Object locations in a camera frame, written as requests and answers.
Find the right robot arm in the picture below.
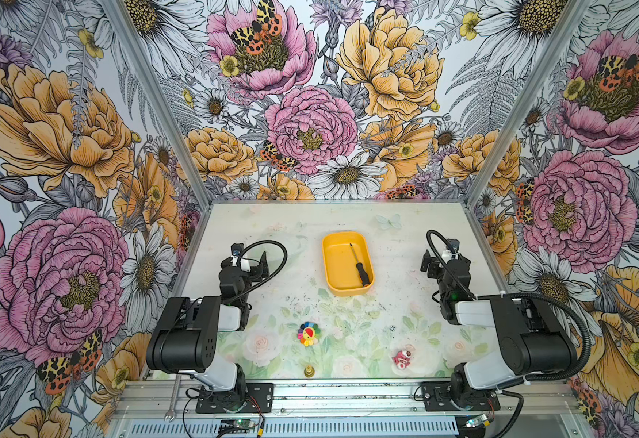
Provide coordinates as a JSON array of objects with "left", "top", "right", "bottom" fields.
[{"left": 420, "top": 230, "right": 592, "bottom": 409}]

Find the right green circuit board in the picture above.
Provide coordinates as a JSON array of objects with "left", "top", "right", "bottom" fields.
[{"left": 464, "top": 414, "right": 490, "bottom": 428}]

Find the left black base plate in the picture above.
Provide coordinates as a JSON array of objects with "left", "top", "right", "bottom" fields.
[{"left": 195, "top": 383, "right": 275, "bottom": 414}]

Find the yellow plastic bin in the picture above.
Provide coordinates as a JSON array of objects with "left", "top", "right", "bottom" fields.
[{"left": 321, "top": 231, "right": 374, "bottom": 297}]

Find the left black cable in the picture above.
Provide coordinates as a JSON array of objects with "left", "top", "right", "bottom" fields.
[{"left": 222, "top": 239, "right": 288, "bottom": 303}]

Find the left green circuit board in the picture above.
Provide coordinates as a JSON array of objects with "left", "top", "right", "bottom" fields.
[{"left": 217, "top": 419, "right": 260, "bottom": 436}]

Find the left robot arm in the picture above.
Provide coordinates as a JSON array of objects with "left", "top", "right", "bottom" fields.
[{"left": 146, "top": 242, "right": 270, "bottom": 414}]

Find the pink strawberry bear toy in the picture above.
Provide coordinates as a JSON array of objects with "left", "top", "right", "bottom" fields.
[{"left": 393, "top": 350, "right": 412, "bottom": 370}]

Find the small brass knob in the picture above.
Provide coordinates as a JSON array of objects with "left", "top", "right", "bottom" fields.
[{"left": 304, "top": 365, "right": 315, "bottom": 379}]

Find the green circuit board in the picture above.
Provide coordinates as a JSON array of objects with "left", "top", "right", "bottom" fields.
[
  {"left": 217, "top": 419, "right": 260, "bottom": 436},
  {"left": 464, "top": 414, "right": 490, "bottom": 428}
]

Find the right black corrugated cable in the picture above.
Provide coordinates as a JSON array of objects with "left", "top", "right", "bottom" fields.
[{"left": 425, "top": 229, "right": 593, "bottom": 381}]

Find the white vent grille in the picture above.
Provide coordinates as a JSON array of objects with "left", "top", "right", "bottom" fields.
[{"left": 119, "top": 416, "right": 459, "bottom": 437}]

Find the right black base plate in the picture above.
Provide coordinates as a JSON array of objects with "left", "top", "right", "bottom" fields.
[{"left": 420, "top": 381, "right": 500, "bottom": 412}]

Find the black orange screwdriver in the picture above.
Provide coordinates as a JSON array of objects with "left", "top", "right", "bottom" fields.
[{"left": 350, "top": 243, "right": 371, "bottom": 287}]

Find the rainbow flower toy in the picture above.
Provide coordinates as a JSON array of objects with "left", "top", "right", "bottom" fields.
[{"left": 297, "top": 321, "right": 321, "bottom": 347}]

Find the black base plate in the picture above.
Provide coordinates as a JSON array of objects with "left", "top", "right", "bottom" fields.
[
  {"left": 420, "top": 381, "right": 500, "bottom": 412},
  {"left": 195, "top": 383, "right": 275, "bottom": 414}
]

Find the silver wrench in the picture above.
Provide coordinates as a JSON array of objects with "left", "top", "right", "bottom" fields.
[{"left": 164, "top": 375, "right": 182, "bottom": 423}]

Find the aluminium front rail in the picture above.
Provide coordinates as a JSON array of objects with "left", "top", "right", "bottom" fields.
[{"left": 113, "top": 378, "right": 579, "bottom": 420}]

